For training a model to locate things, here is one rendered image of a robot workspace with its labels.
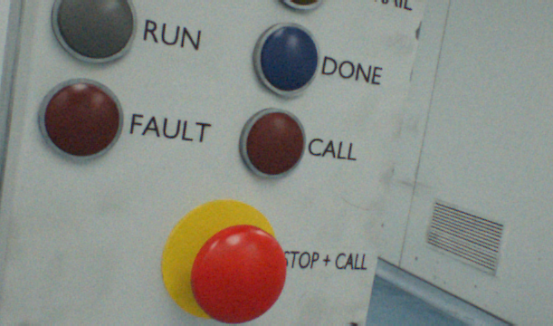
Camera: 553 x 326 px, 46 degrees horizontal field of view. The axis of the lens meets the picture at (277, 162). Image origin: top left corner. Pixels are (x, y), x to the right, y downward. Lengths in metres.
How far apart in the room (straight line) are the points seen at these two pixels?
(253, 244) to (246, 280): 0.01
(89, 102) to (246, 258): 0.08
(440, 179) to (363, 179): 3.72
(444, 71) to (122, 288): 3.90
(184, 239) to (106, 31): 0.09
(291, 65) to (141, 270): 0.10
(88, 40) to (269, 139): 0.08
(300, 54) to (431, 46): 3.99
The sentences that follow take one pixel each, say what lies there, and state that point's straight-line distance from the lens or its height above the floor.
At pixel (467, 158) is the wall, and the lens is 3.88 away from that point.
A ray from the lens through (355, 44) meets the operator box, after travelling 0.30.
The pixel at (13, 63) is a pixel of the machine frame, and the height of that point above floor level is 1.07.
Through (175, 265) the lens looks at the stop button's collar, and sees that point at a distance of 0.27.
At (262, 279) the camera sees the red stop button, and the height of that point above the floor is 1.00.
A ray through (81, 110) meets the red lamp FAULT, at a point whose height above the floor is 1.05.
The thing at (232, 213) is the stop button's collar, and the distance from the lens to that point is 0.27.
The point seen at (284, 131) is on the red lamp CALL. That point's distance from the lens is 0.27.
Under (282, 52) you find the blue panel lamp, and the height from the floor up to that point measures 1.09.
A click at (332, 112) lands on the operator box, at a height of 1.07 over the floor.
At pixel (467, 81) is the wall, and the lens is 3.97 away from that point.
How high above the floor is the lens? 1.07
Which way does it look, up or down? 6 degrees down
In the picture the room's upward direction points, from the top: 10 degrees clockwise
